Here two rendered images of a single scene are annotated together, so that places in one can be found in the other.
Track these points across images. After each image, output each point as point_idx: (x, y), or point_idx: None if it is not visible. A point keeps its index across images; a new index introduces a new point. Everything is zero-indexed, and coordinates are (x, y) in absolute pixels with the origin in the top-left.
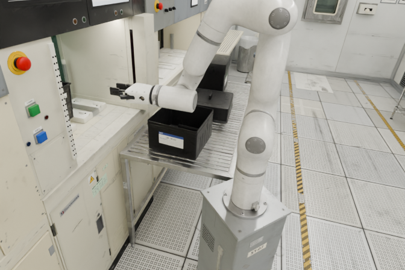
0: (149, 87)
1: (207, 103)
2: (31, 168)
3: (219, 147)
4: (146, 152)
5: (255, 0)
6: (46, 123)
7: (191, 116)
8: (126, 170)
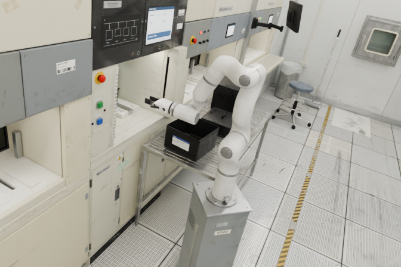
0: (170, 102)
1: (218, 121)
2: (90, 138)
3: (217, 157)
4: (160, 149)
5: (235, 67)
6: (103, 114)
7: (201, 129)
8: (144, 160)
